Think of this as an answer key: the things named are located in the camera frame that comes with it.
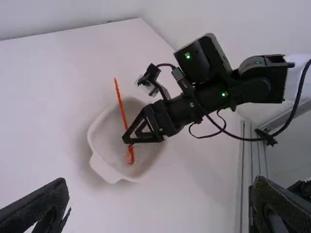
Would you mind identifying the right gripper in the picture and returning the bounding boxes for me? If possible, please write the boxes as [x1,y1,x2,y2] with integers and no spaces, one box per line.
[122,94,203,146]

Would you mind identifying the black cable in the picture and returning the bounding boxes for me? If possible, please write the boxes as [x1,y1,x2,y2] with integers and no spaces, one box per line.
[189,58,311,147]

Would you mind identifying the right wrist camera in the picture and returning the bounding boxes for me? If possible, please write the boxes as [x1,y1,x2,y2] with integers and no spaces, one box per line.
[133,63,163,98]

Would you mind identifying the silver rails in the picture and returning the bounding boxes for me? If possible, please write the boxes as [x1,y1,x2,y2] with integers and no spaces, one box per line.
[240,98,311,190]

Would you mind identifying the orange cable tie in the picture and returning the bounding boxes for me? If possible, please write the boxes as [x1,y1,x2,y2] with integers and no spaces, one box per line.
[113,77,136,166]

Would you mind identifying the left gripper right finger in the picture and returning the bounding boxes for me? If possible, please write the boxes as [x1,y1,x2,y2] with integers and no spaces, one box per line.
[248,176,311,233]

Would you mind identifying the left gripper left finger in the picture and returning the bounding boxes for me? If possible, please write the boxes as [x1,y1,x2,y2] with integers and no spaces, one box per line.
[0,177,71,233]

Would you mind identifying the white dish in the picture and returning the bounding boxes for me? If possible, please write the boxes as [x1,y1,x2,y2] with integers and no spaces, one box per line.
[86,96,170,185]

